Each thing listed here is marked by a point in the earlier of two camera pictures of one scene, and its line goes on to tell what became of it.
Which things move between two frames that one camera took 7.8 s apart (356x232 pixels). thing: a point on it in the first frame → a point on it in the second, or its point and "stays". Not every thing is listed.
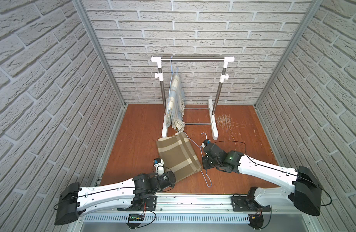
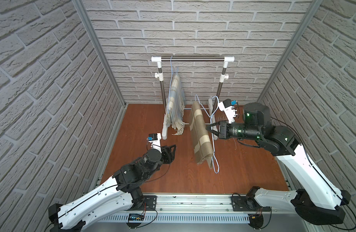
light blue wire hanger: [170, 84] stays
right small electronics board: [256, 221] stays
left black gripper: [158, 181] → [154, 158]
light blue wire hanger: [201, 153] → [215, 166]
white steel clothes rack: [222, 77] stays
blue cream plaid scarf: [175, 106] stays
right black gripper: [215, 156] → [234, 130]
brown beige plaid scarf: [178, 155] → [200, 134]
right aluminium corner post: [314, 6] stays
